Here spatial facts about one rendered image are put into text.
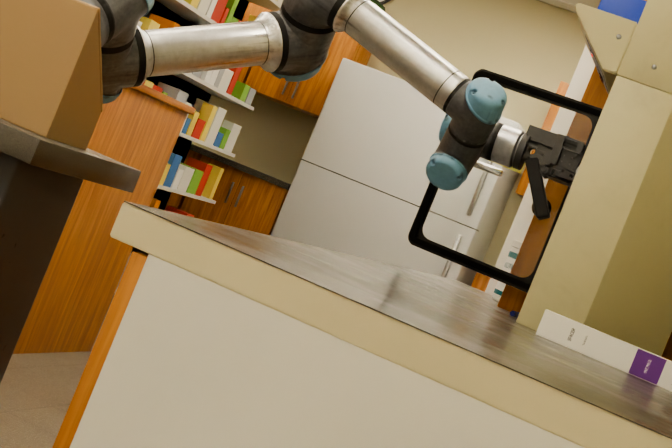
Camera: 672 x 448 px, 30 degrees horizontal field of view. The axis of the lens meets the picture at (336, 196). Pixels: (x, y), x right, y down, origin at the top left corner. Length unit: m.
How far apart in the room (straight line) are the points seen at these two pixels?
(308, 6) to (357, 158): 5.07
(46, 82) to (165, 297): 0.77
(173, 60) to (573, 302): 0.83
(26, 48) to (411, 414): 1.04
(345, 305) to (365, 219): 6.12
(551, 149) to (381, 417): 1.24
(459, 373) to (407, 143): 6.16
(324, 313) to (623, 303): 1.11
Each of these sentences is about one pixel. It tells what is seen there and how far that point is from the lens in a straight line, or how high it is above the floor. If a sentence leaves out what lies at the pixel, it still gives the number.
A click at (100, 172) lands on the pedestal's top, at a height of 0.92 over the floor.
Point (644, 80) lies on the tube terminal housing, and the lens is 2.27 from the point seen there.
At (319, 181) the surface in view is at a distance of 7.44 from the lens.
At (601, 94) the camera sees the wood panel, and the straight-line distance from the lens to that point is 2.64.
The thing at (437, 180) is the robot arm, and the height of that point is 1.12.
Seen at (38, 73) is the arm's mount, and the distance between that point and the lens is 2.01.
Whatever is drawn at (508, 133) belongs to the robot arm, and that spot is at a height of 1.26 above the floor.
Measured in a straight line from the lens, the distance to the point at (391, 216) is 7.31.
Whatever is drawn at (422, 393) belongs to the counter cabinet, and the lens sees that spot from 1.21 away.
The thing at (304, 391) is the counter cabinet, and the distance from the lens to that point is 1.24.
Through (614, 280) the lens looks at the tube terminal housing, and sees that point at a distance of 2.25.
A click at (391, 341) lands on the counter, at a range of 1.21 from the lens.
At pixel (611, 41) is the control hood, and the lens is 2.29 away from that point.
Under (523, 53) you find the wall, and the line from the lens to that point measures 8.03.
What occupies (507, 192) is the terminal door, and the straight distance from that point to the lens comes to 2.59.
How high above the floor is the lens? 1.03
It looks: level
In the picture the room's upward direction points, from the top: 22 degrees clockwise
